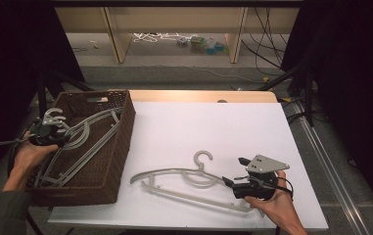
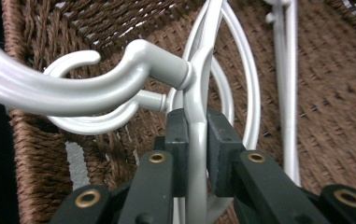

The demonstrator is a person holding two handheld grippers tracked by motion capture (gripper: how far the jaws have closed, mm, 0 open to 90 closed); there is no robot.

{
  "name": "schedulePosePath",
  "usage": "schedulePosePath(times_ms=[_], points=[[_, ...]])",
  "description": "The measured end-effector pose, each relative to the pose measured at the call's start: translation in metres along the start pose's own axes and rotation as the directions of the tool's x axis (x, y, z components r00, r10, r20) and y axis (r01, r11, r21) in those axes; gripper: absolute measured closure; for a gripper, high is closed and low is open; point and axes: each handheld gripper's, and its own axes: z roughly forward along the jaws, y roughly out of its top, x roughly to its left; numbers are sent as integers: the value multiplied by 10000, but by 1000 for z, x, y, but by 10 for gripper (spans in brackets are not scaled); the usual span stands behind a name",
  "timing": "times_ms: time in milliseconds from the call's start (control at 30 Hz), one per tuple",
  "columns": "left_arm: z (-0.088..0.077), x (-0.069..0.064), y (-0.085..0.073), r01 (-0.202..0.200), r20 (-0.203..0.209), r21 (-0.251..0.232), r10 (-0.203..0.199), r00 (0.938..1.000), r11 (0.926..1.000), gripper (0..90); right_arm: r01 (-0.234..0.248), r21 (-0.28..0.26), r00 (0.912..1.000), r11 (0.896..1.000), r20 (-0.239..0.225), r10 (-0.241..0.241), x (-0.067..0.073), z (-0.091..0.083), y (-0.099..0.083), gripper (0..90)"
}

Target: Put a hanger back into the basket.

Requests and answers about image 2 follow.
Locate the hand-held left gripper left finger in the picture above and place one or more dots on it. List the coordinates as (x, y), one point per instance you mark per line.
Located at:
(178, 149)

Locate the brown woven basket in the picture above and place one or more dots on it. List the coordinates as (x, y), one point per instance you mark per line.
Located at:
(331, 93)

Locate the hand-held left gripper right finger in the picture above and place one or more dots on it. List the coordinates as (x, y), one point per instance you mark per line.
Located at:
(222, 149)

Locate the white plastic clothes hanger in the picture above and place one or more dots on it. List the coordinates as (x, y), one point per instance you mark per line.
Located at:
(88, 124)
(286, 93)
(73, 90)

